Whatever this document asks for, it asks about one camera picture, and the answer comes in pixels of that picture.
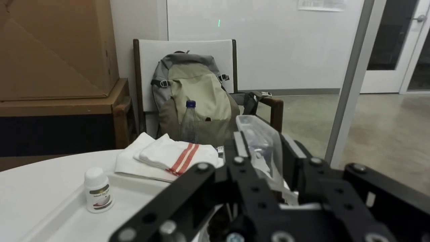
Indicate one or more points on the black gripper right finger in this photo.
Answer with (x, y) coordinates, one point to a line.
(366, 201)

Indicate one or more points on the wooden bench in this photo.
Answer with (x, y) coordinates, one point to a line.
(59, 126)

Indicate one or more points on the large brown cardboard box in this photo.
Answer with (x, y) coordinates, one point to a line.
(56, 48)

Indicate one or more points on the white wooden chair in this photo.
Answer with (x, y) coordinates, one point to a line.
(153, 59)

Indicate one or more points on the grey metal post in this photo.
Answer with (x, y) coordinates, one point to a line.
(361, 48)

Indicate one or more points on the white rectangular tray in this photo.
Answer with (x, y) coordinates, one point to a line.
(72, 221)

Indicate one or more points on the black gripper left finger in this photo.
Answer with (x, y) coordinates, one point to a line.
(232, 199)

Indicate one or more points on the grey beige backpack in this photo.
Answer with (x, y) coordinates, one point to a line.
(197, 109)

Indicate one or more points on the small white pill bottle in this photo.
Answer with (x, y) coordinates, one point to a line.
(96, 189)

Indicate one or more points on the white red striped towel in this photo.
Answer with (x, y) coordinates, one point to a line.
(162, 158)

